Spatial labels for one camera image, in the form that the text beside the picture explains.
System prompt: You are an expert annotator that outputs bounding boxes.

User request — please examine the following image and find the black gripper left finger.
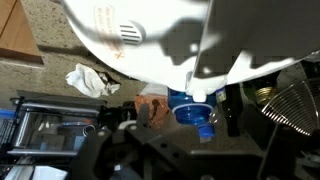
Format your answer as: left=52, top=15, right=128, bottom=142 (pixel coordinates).
left=136, top=103, right=151, bottom=128

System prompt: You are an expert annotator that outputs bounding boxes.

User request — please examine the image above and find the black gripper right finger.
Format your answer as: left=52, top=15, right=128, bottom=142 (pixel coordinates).
left=243, top=103, right=279, bottom=153

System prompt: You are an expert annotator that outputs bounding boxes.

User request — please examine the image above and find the orange snack packet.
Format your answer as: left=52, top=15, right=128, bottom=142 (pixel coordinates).
left=134, top=93, right=172, bottom=130

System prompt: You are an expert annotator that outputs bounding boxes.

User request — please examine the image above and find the dark glass bottle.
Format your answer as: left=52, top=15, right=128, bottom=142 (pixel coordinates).
left=216, top=83, right=244, bottom=138

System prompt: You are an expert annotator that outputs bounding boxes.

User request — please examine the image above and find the jar with gold lid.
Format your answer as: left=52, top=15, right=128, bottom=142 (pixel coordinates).
left=254, top=85, right=279, bottom=106

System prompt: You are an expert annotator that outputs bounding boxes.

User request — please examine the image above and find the blue plastic water bottle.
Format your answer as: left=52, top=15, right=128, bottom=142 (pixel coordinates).
left=167, top=87, right=228, bottom=144

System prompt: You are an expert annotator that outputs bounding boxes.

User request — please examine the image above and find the crumpled white cloth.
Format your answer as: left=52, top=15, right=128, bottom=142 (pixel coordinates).
left=65, top=63, right=122, bottom=99

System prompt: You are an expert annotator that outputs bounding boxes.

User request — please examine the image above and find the brown wooden panel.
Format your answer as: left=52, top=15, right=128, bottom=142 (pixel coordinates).
left=0, top=0, right=44, bottom=65

